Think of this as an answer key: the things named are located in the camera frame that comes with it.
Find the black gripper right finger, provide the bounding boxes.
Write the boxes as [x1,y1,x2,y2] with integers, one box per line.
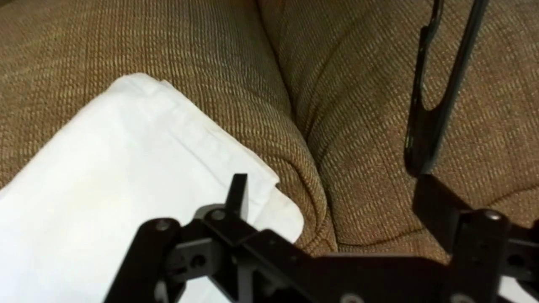
[413,173,539,303]

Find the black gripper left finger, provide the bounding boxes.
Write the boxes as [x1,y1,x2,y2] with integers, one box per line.
[103,173,293,303]

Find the black wire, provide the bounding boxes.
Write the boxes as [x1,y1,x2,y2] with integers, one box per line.
[403,0,492,179]

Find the brown fabric sofa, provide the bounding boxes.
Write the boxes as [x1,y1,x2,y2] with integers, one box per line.
[0,0,539,303]

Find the white cloth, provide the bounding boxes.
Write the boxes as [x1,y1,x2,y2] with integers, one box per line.
[0,72,305,303]

